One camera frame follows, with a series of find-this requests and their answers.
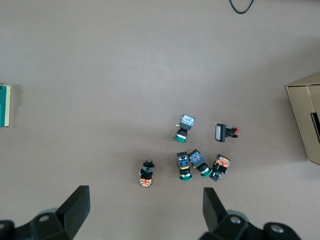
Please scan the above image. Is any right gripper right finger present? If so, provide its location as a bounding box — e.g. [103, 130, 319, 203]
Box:
[199, 187, 302, 240]

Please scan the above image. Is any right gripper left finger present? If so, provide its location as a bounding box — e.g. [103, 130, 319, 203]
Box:
[0, 184, 91, 240]

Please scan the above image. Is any green load switch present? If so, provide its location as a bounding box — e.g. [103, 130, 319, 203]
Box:
[0, 84, 12, 128]

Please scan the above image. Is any green push button blue block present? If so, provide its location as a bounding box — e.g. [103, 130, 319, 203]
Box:
[172, 113, 197, 145]
[176, 150, 194, 181]
[187, 149, 213, 178]

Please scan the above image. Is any brown cardboard box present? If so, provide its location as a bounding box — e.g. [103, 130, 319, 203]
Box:
[285, 71, 320, 166]

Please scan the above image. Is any black knob switch orange block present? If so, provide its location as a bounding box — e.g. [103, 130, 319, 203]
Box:
[138, 159, 155, 188]
[209, 153, 232, 183]

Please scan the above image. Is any black looped cable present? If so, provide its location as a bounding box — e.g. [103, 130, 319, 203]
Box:
[228, 0, 255, 15]

